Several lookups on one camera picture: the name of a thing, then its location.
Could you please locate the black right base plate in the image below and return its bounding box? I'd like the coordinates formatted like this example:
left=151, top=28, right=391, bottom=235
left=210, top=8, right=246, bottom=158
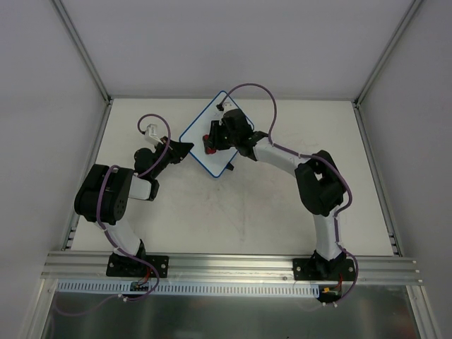
left=292, top=258, right=356, bottom=282

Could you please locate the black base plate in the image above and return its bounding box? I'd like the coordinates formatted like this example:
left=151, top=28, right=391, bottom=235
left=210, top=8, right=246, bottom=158
left=106, top=254, right=170, bottom=278
left=292, top=258, right=356, bottom=282

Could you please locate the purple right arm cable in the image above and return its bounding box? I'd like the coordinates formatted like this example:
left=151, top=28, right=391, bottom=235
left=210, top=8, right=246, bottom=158
left=218, top=83, right=360, bottom=255

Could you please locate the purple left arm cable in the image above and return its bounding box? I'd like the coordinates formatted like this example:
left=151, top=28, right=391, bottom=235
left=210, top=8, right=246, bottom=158
left=95, top=113, right=172, bottom=261

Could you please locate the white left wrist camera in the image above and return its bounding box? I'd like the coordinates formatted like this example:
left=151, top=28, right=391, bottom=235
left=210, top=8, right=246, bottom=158
left=143, top=124, right=163, bottom=146

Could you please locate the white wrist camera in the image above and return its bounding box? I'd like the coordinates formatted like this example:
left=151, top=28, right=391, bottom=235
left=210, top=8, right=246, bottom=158
left=143, top=124, right=163, bottom=146
left=216, top=101, right=236, bottom=113

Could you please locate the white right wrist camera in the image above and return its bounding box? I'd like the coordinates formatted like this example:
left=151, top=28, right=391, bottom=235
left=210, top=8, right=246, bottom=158
left=216, top=101, right=236, bottom=113

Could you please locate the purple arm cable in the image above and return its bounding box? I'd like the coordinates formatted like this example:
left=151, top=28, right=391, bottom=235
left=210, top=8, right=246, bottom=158
left=218, top=83, right=360, bottom=255
left=95, top=113, right=172, bottom=261

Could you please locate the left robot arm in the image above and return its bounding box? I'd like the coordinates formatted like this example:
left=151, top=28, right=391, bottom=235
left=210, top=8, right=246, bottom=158
left=74, top=137, right=194, bottom=275

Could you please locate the red bone-shaped eraser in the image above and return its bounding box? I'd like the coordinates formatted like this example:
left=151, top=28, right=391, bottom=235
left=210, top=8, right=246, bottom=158
left=202, top=134, right=217, bottom=155

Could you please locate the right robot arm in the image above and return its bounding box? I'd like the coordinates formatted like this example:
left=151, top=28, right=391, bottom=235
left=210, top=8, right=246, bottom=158
left=203, top=105, right=345, bottom=280

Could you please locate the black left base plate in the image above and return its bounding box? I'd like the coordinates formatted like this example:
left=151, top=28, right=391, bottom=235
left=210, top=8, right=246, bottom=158
left=106, top=254, right=170, bottom=278

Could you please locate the blue framed whiteboard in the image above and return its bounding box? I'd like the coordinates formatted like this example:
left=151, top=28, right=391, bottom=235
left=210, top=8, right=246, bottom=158
left=179, top=90, right=238, bottom=178

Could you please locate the white slotted cable duct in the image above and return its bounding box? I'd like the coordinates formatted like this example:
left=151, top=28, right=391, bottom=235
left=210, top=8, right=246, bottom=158
left=56, top=279, right=320, bottom=298

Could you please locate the aluminium mounting rail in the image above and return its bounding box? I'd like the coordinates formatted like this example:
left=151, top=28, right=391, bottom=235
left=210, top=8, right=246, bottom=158
left=40, top=251, right=424, bottom=285

